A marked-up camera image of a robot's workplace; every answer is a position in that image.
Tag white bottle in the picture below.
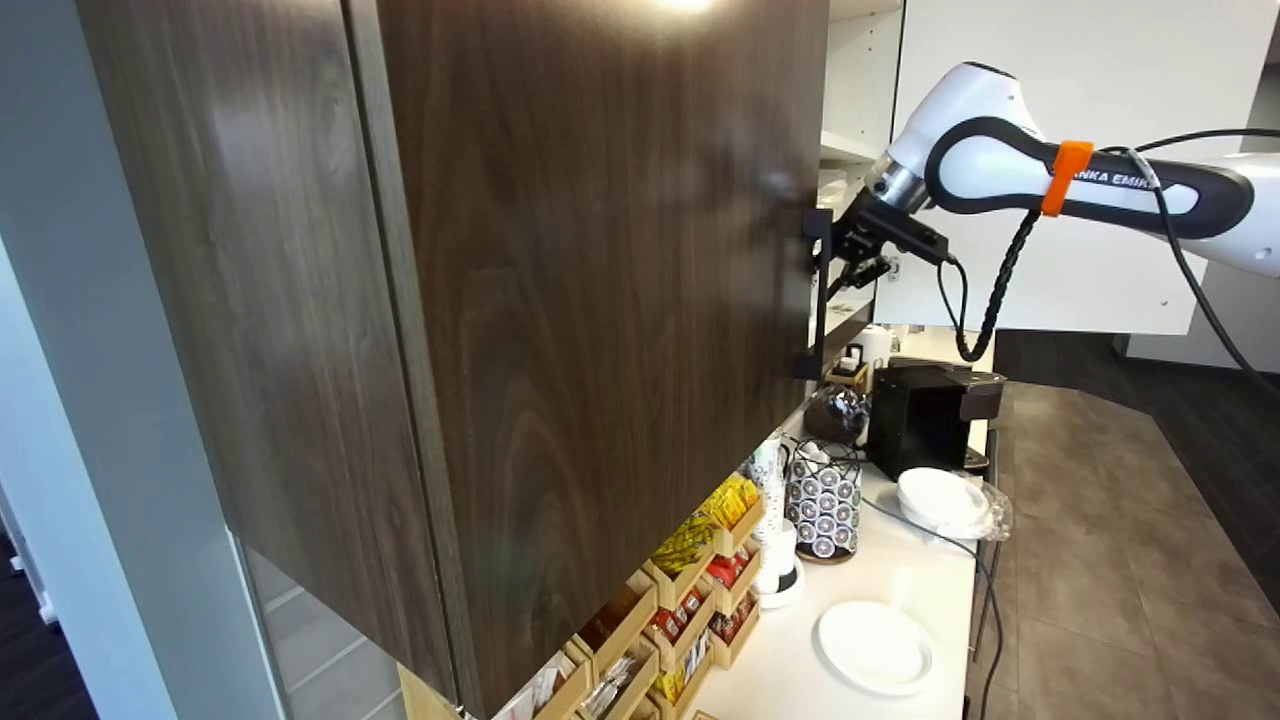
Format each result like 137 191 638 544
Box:
743 437 806 617

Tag black-white patterned container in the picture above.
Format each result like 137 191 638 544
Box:
779 443 870 565

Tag white round plate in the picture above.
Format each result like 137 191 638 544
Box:
811 596 940 698

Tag black coffee machine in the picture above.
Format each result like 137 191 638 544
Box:
864 353 1010 481

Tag wooden tea bag organizer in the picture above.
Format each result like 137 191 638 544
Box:
493 472 773 720

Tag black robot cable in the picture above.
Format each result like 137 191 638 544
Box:
934 125 1280 403

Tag grey-brown floor rug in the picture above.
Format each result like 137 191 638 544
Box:
988 381 1280 720

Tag black power cable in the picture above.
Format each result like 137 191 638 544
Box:
861 483 1010 720

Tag orange strap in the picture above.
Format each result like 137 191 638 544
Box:
1038 135 1102 221

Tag plastic-wrapped white bowls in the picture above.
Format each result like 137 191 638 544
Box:
892 462 1017 544

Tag black wire pod basket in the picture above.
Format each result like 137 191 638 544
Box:
801 375 876 450

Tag dark wood wall cabinet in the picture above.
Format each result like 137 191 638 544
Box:
73 0 463 704

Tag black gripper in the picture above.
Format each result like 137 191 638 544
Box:
834 189 955 291

